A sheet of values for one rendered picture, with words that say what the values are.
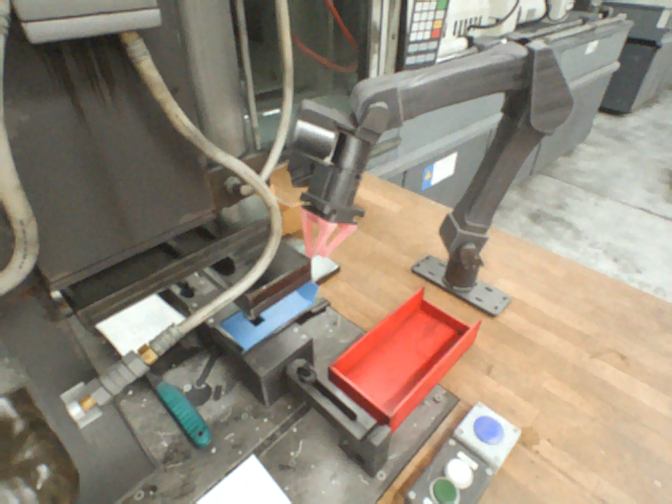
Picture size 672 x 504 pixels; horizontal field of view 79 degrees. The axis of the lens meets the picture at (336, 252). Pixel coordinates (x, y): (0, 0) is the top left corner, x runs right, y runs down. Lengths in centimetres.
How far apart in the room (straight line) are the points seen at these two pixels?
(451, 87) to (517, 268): 47
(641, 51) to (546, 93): 437
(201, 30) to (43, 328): 30
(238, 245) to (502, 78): 43
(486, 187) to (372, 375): 36
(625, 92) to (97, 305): 496
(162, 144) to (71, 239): 11
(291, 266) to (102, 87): 28
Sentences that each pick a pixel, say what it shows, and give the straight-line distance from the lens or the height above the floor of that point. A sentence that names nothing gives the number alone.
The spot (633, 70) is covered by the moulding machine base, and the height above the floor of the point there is 45.
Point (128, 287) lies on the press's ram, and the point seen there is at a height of 118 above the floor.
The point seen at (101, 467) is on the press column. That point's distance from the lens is 60.
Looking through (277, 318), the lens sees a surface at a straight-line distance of 66.
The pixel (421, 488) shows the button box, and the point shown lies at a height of 93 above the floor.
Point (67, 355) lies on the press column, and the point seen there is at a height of 116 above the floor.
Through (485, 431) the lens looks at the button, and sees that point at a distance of 64.
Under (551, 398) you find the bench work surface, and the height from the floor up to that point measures 90.
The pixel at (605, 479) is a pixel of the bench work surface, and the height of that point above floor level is 90.
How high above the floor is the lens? 147
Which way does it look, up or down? 38 degrees down
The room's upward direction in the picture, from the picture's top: straight up
